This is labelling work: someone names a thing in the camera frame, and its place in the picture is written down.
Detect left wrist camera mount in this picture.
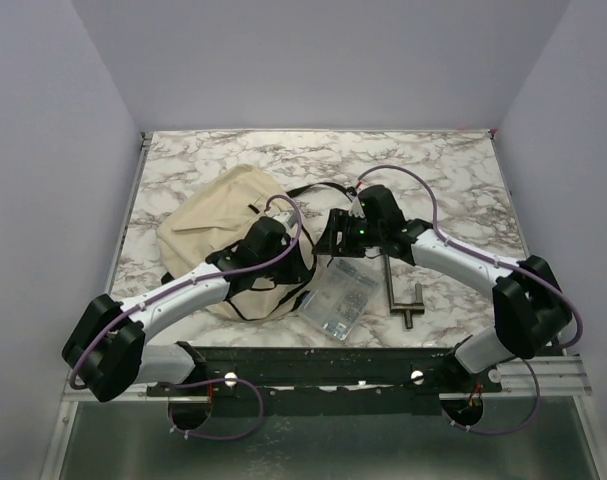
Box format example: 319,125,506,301
267,210,299,237

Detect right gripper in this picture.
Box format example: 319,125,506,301
311,208,384,259

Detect cream canvas backpack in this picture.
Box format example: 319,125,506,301
155,165,354,321

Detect clear plastic parts box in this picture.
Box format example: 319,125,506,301
298,258,381,342

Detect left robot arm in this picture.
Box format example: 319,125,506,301
62,213,304,402

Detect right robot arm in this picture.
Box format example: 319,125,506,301
313,185,571,392

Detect dark metal T-handle tool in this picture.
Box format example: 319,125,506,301
382,257,427,329

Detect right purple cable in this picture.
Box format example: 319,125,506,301
352,165,584,436

